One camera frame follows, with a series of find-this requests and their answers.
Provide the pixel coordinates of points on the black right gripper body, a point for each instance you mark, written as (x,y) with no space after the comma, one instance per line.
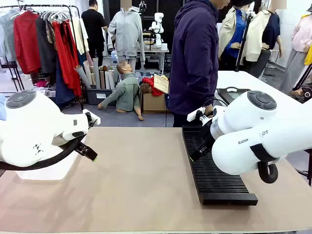
(209,136)

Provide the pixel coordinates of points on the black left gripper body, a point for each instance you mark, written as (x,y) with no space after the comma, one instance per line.
(82,147)

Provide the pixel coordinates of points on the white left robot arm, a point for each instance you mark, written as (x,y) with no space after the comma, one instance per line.
(31,122)

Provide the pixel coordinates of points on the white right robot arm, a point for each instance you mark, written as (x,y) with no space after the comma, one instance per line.
(243,117)

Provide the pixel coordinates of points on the person's right hand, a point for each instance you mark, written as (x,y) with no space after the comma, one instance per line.
(209,112)

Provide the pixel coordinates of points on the black slotted PCB rack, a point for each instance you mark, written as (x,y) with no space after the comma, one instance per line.
(219,185)

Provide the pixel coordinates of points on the clear plastic storage box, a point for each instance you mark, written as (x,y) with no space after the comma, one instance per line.
(48,172)

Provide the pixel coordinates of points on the grey storage bin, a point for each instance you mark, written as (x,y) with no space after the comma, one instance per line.
(97,96)

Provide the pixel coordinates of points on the navy hanging garment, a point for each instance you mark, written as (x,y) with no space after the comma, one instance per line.
(63,85)

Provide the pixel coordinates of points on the cardboard box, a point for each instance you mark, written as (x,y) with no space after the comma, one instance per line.
(153,103)

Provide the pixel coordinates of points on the white table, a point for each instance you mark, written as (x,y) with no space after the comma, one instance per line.
(243,79)

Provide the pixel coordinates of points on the light wooden board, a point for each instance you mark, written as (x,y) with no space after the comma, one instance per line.
(161,84)

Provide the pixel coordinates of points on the mannequin torso green shirt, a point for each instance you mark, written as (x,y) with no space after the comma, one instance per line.
(126,90)

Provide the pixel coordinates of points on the light grey paper roll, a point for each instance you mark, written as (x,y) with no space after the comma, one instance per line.
(96,73)

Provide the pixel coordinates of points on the cream paper roll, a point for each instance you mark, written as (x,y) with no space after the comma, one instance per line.
(88,72)

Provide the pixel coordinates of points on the person in purple jacket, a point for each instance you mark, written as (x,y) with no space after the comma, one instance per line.
(192,61)

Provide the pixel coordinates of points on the red cloth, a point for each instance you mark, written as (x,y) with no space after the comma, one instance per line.
(151,84)

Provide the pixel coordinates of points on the blue cloth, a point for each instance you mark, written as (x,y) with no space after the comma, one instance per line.
(2,107)

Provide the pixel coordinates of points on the red hanging dress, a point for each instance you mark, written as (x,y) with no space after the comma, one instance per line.
(67,56)

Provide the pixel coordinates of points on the clear water bottle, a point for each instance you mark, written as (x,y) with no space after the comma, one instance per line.
(114,56)

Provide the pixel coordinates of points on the grey metal table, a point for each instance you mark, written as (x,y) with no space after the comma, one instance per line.
(156,52)

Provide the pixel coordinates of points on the black tripod pole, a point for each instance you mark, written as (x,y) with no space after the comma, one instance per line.
(243,41)

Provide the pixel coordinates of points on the mannequin beige coat blue shirt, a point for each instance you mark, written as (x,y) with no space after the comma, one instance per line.
(231,34)

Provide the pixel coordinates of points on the dark grey hanging garment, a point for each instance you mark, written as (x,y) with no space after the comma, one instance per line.
(46,46)

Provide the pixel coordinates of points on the mannequin cream jacket navy shirt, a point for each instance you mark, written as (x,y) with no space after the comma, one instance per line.
(260,36)

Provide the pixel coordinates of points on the cream hanging garment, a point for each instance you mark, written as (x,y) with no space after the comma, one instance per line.
(79,34)

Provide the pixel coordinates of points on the red hanging jacket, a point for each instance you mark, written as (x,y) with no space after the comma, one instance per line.
(26,41)

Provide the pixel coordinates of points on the man in black clothes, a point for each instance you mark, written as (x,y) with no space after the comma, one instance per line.
(93,26)

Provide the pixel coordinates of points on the small white humanoid robot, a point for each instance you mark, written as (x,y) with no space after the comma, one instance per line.
(158,26)

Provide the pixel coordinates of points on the mannequin in grey hoodie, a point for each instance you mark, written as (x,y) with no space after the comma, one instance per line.
(126,31)

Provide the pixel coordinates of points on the mannequin pink top grey skirt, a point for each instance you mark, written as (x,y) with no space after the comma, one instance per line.
(297,48)

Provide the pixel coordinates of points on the yellow garment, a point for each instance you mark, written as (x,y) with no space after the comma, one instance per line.
(309,54)

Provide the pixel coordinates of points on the black metal clothes rack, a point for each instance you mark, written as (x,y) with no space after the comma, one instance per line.
(73,14)

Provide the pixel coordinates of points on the grey blue hanging shirt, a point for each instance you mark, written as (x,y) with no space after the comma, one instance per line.
(6,34)

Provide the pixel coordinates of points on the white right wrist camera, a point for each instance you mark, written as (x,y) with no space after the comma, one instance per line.
(195,115)

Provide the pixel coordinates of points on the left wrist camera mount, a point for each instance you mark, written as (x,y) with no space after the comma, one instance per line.
(93,117)

